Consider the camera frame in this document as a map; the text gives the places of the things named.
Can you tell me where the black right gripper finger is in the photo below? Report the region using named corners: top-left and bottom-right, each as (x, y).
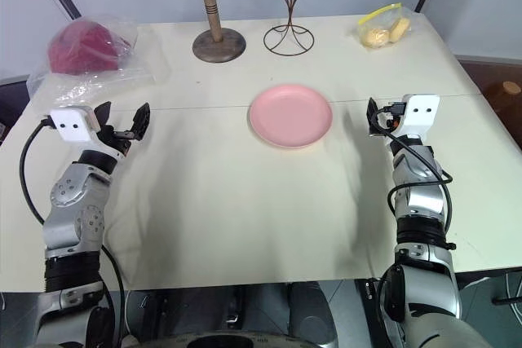
top-left (366, 97), bottom-right (386, 137)

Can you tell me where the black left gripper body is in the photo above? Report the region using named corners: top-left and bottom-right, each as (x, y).
top-left (96, 124), bottom-right (137, 159)

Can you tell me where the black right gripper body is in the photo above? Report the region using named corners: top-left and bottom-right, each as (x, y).
top-left (378, 103), bottom-right (406, 138)

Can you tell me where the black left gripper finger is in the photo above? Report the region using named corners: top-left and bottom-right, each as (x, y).
top-left (94, 100), bottom-right (114, 130)
top-left (130, 102), bottom-right (153, 143)

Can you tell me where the pink round plate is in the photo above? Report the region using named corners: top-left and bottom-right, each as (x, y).
top-left (248, 83), bottom-right (334, 150)

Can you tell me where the dark red hat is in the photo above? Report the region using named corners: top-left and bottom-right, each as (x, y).
top-left (46, 20), bottom-right (133, 77)

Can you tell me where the clear crinkled plastic bag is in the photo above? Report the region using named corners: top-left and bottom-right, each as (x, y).
top-left (25, 13), bottom-right (158, 107)

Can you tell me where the black object beside table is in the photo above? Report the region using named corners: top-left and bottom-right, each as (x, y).
top-left (0, 76), bottom-right (33, 138)

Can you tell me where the clear zip bag yellow seal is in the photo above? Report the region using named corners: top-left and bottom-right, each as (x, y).
top-left (352, 2), bottom-right (414, 50)

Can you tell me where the brown wooden furniture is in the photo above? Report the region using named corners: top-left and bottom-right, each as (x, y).
top-left (459, 57), bottom-right (522, 134)

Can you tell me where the cream tablecloth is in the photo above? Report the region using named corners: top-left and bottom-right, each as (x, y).
top-left (0, 12), bottom-right (522, 294)

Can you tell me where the dark wooden hat stand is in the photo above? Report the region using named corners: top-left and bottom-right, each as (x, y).
top-left (175, 0), bottom-right (248, 64)

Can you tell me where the dark grey rounded shape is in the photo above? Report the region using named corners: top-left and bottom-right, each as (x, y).
top-left (286, 280), bottom-right (338, 348)

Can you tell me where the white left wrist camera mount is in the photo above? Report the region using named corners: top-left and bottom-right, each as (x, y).
top-left (50, 106), bottom-right (101, 145)

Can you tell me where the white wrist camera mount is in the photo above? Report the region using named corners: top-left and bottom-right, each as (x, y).
top-left (392, 94), bottom-right (442, 138)
top-left (50, 106), bottom-right (101, 145)

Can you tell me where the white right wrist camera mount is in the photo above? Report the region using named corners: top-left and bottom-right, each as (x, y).
top-left (392, 94), bottom-right (442, 138)

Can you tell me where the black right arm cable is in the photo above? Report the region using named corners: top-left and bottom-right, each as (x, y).
top-left (376, 105), bottom-right (458, 252)

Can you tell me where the brown wire hat stand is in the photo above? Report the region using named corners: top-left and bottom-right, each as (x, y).
top-left (260, 0), bottom-right (316, 57)

